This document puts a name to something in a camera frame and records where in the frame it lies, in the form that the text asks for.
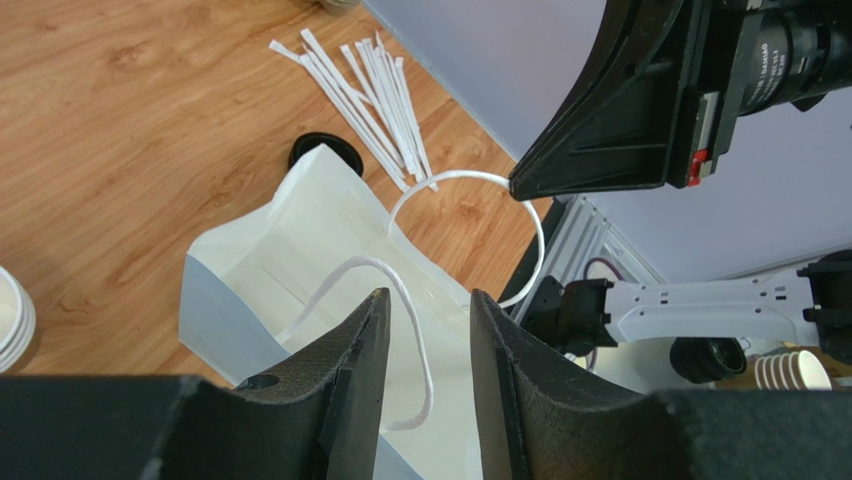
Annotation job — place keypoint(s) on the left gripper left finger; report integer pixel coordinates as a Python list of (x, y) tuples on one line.
[(315, 415)]

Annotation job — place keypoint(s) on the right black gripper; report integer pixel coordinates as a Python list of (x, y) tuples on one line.
[(615, 129)]

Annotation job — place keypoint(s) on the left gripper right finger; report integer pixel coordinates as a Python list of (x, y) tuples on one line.
[(540, 416)]

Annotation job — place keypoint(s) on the white paper bag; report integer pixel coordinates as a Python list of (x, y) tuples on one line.
[(251, 297)]

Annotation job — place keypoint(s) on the bundle of wrapped straws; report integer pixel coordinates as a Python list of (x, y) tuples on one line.
[(377, 105)]

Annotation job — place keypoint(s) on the cardboard cup carrier stack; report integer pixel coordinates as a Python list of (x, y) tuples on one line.
[(339, 7)]

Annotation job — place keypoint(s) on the stack of paper cups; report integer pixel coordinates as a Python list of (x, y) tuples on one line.
[(19, 331)]

